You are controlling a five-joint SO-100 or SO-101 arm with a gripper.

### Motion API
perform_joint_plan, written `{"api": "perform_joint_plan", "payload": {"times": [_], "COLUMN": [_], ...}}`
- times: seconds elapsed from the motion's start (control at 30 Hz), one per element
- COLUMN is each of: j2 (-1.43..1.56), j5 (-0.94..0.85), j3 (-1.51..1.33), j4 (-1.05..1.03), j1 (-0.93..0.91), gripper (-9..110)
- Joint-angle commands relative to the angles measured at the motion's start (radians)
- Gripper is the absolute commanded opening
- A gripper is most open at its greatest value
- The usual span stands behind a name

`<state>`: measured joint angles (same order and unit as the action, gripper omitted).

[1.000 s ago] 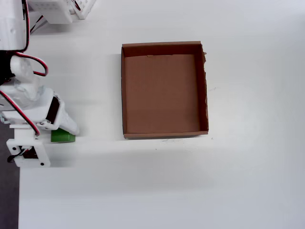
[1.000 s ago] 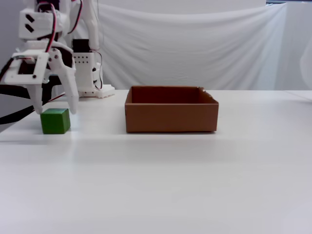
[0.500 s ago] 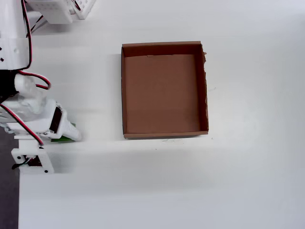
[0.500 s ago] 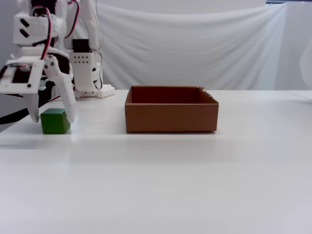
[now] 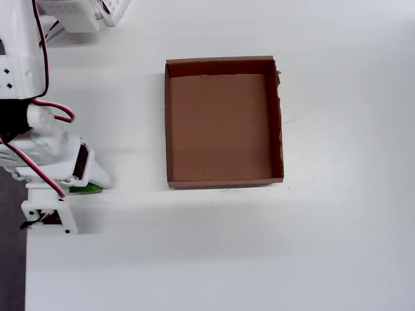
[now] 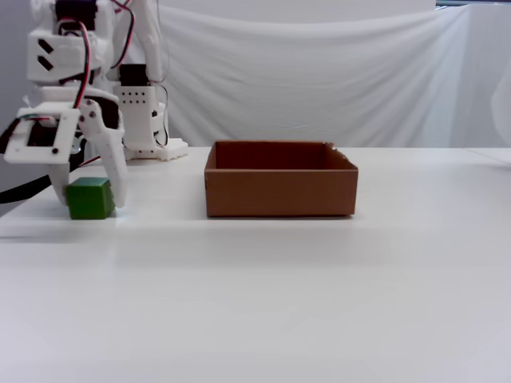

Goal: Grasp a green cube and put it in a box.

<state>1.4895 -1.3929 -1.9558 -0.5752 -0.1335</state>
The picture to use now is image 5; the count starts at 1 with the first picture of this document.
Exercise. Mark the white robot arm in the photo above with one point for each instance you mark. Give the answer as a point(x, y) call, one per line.
point(19, 48)

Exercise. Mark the green cube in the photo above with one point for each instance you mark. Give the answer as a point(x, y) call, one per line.
point(86, 189)

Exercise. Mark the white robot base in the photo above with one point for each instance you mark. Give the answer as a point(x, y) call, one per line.
point(113, 11)

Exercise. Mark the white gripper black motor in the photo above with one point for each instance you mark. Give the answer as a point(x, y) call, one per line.
point(82, 163)

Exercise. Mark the brown cardboard box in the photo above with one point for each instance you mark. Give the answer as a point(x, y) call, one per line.
point(220, 129)

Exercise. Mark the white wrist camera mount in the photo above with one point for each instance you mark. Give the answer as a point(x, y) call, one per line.
point(48, 207)

